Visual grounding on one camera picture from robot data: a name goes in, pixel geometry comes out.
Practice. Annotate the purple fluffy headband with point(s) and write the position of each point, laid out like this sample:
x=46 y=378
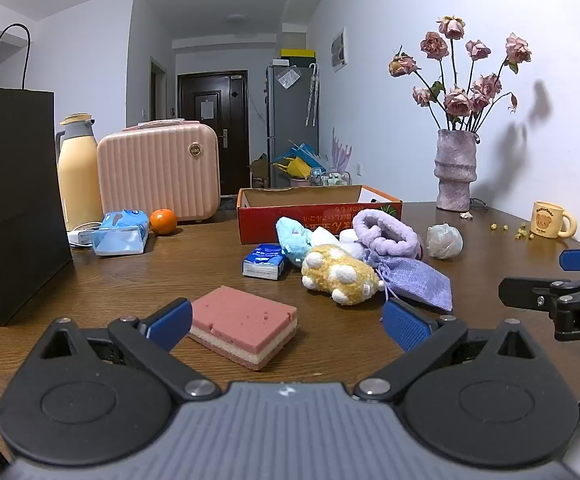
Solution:
x=395 y=247

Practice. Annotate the bunch of dried pink roses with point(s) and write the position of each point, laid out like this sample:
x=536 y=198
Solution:
x=457 y=100

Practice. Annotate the pink layered sponge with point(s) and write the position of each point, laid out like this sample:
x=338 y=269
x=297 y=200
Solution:
x=240 y=320

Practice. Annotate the wall electrical panel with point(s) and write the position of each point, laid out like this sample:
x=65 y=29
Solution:
x=339 y=50

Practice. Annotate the cart with bottles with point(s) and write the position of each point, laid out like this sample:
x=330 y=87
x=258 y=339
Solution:
x=331 y=178

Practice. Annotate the yellow flower crumbs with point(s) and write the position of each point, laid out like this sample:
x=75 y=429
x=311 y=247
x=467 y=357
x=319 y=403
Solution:
x=521 y=232

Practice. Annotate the white charger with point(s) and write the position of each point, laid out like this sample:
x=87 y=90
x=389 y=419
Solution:
x=82 y=237

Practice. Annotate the yellow spotted plush toy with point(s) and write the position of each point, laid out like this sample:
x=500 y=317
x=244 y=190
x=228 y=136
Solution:
x=327 y=266

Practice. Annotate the pink ribbed suitcase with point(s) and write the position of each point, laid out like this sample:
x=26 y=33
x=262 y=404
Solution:
x=160 y=175

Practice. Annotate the red cardboard box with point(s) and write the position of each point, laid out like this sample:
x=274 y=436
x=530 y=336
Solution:
x=270 y=220

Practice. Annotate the purple ceramic vase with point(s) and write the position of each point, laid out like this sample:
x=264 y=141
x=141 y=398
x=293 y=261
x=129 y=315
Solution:
x=455 y=170

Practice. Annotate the yellow bear mug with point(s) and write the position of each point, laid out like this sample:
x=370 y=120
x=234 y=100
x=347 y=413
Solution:
x=545 y=220

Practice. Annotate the white foam cylinder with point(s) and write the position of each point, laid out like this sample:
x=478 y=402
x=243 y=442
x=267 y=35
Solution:
x=351 y=242

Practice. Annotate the blue tissue packet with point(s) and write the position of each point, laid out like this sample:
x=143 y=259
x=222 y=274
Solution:
x=264 y=262

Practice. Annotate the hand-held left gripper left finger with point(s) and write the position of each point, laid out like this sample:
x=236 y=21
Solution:
x=170 y=321

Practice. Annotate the yellow thermos jug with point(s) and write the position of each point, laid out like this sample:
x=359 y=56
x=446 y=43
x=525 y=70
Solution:
x=77 y=180

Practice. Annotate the hanging folded umbrella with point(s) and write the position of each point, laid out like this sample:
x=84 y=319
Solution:
x=312 y=95

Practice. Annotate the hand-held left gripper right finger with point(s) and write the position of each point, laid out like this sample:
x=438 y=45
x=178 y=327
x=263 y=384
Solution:
x=406 y=325

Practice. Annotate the paper note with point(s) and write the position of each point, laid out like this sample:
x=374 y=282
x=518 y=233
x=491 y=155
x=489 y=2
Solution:
x=207 y=110

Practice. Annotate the brown cardboard box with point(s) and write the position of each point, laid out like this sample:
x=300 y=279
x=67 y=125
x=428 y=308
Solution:
x=260 y=172

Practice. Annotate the purple wall decoration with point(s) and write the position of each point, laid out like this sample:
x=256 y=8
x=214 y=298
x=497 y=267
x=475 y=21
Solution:
x=341 y=155

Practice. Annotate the dark entrance door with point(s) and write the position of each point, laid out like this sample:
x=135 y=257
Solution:
x=190 y=150

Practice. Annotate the black paper bag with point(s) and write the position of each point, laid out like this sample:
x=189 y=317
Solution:
x=10 y=185

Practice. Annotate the blue plush toy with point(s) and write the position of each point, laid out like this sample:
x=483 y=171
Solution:
x=292 y=237

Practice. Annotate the tangerine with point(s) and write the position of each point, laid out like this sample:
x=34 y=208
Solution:
x=163 y=221

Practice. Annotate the grey fridge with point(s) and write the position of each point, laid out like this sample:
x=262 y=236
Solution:
x=285 y=120

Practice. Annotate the yellow and blue bags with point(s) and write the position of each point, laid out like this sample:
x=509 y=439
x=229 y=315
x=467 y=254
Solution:
x=297 y=162

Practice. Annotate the yellow box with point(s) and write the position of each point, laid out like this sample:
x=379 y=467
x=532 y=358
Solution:
x=297 y=53

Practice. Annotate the clear plastic pouch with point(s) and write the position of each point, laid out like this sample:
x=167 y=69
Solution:
x=288 y=78

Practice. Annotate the blue wet wipes pack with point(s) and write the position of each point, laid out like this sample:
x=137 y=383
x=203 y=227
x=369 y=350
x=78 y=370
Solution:
x=120 y=234

